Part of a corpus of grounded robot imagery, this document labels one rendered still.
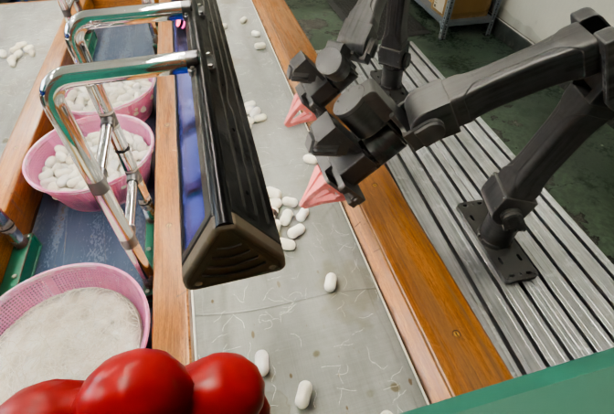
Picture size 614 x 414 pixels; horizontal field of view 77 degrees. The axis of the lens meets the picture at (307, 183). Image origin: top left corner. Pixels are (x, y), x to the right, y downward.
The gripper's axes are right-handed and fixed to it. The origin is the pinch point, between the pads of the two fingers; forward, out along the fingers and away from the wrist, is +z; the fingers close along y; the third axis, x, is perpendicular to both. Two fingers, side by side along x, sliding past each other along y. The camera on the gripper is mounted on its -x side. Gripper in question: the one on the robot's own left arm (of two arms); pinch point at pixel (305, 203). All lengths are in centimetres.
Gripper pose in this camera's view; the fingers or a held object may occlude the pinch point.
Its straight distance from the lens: 67.0
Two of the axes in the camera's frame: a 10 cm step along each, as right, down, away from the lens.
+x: 6.3, 4.2, 6.6
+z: -7.4, 6.0, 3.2
